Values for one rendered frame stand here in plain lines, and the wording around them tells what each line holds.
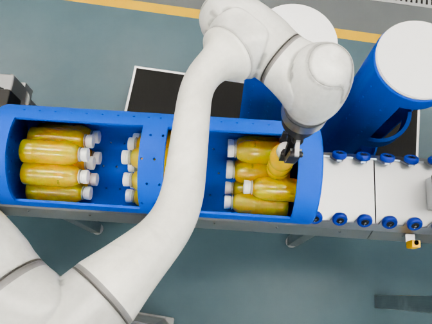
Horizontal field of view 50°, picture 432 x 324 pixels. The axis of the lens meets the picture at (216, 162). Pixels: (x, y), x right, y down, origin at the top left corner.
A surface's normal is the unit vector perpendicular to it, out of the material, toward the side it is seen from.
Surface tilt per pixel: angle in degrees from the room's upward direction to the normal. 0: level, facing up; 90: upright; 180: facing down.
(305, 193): 35
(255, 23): 6
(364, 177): 0
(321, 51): 4
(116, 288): 30
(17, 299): 22
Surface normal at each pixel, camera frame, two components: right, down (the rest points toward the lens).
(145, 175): -0.03, 0.19
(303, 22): 0.00, -0.27
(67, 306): 0.15, -0.62
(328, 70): 0.00, -0.04
